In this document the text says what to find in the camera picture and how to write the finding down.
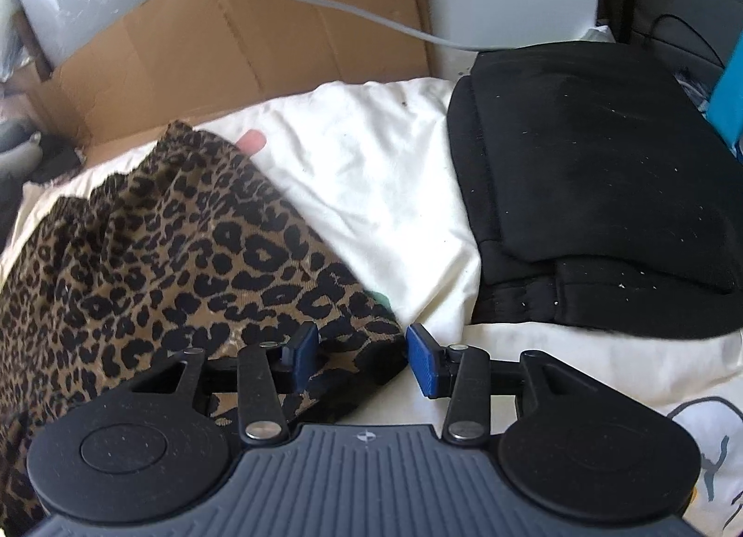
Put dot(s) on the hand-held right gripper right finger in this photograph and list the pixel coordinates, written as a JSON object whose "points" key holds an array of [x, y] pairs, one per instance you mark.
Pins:
{"points": [[424, 363]]}

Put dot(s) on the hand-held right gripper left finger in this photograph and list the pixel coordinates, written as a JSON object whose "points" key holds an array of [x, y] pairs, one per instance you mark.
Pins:
{"points": [[305, 360]]}

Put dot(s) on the leopard print garment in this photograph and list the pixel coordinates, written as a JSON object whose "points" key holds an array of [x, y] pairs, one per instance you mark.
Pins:
{"points": [[145, 258]]}

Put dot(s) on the black clothes pile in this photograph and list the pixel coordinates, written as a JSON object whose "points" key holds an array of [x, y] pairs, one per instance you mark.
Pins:
{"points": [[58, 165]]}

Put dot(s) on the cream bear print blanket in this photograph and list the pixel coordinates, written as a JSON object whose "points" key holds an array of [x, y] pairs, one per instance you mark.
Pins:
{"points": [[377, 194]]}

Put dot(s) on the folded black garment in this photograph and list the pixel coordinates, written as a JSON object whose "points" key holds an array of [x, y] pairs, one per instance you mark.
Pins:
{"points": [[580, 165]]}

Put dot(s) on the flattened brown cardboard box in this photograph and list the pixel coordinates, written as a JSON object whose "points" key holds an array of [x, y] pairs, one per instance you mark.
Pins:
{"points": [[203, 49]]}

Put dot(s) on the blue printed bag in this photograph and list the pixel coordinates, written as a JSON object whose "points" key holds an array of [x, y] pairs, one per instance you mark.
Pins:
{"points": [[728, 102]]}

